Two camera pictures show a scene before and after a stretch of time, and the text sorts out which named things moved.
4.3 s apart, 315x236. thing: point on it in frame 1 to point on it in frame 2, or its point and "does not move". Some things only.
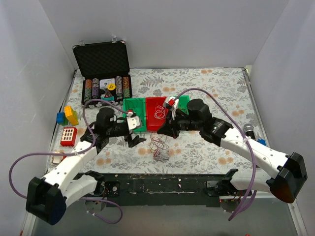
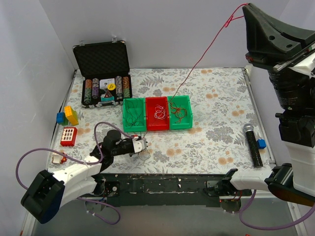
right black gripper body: (173, 125) to (281, 62)
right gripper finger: (167, 129) to (265, 33)
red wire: (158, 146) to (232, 17)
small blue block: (262, 141) does not move
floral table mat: (160, 133) does not move
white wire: (158, 156) to (143, 151)
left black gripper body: (130, 134) to (128, 145)
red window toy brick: (69, 136) does not move
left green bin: (138, 106) does not move
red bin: (155, 112) does not move
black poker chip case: (104, 67) does not move
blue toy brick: (60, 117) does not move
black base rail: (121, 190) does not move
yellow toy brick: (72, 115) does not move
